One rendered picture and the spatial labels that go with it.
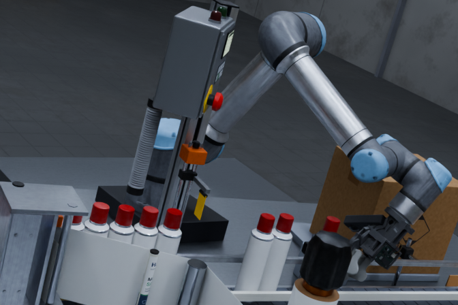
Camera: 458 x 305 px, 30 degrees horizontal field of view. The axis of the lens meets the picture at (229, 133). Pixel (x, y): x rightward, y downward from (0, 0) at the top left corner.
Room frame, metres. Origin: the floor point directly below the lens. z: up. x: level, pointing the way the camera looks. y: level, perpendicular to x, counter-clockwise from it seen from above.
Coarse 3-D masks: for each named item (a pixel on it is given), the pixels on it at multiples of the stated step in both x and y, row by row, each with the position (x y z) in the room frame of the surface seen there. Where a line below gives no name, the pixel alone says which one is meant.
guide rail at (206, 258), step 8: (184, 256) 1.69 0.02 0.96; (192, 256) 1.70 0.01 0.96; (200, 256) 1.71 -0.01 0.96; (208, 256) 1.72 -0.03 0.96; (216, 256) 1.73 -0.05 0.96; (224, 256) 1.74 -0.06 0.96; (232, 256) 1.75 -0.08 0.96; (240, 256) 1.76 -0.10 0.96; (376, 264) 1.95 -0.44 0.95; (400, 264) 1.99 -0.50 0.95; (408, 264) 2.01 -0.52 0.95; (416, 264) 2.02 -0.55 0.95; (424, 264) 2.03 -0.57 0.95; (432, 264) 2.05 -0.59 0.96; (440, 264) 2.06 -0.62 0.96; (448, 264) 2.07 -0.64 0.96; (456, 264) 2.09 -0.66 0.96
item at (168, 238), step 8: (168, 208) 1.62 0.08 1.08; (176, 208) 1.64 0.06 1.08; (168, 216) 1.61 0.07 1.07; (176, 216) 1.61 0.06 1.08; (168, 224) 1.60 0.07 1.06; (176, 224) 1.61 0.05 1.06; (160, 232) 1.60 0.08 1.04; (168, 232) 1.60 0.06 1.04; (176, 232) 1.61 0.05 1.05; (160, 240) 1.60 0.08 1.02; (168, 240) 1.60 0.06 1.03; (176, 240) 1.60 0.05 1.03; (160, 248) 1.60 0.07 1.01; (168, 248) 1.60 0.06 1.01; (176, 248) 1.61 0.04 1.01
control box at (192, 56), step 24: (192, 24) 1.62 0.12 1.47; (216, 24) 1.64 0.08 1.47; (168, 48) 1.62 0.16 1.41; (192, 48) 1.62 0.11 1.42; (216, 48) 1.62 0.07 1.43; (168, 72) 1.62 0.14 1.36; (192, 72) 1.61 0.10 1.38; (216, 72) 1.67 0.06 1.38; (168, 96) 1.62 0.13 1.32; (192, 96) 1.61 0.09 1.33
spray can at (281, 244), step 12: (288, 216) 1.76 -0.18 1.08; (276, 228) 1.76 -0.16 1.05; (288, 228) 1.75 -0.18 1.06; (276, 240) 1.74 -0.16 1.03; (288, 240) 1.75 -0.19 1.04; (276, 252) 1.74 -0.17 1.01; (276, 264) 1.74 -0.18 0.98; (264, 276) 1.74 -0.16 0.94; (276, 276) 1.74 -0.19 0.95; (264, 288) 1.74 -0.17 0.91; (276, 288) 1.75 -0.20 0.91
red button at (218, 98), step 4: (212, 96) 1.64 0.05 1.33; (216, 96) 1.63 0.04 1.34; (220, 96) 1.64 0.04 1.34; (208, 100) 1.63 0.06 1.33; (212, 100) 1.63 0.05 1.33; (216, 100) 1.63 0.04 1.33; (220, 100) 1.63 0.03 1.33; (208, 104) 1.64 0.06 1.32; (212, 104) 1.64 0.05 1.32; (216, 104) 1.63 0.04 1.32; (220, 104) 1.63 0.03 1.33; (212, 108) 1.63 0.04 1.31; (216, 108) 1.63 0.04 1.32
